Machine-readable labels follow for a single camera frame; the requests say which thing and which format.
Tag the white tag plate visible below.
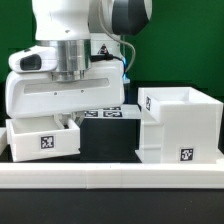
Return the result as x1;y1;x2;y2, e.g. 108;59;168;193
85;104;141;119

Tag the black cable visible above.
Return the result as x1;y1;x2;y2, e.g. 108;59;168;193
89;53;137;81

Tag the white fence wall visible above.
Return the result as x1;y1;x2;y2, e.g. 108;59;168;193
0;160;224;189

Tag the white front drawer box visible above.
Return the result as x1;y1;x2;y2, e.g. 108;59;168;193
6;116;80;162

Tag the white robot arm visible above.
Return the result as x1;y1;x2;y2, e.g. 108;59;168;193
5;0;152;120

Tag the white drawer cabinet frame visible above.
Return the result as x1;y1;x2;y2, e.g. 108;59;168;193
137;87;223;164

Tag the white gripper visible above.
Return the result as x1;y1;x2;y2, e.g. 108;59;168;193
5;60;124;129

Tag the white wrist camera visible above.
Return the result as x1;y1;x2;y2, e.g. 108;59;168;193
8;46;57;73

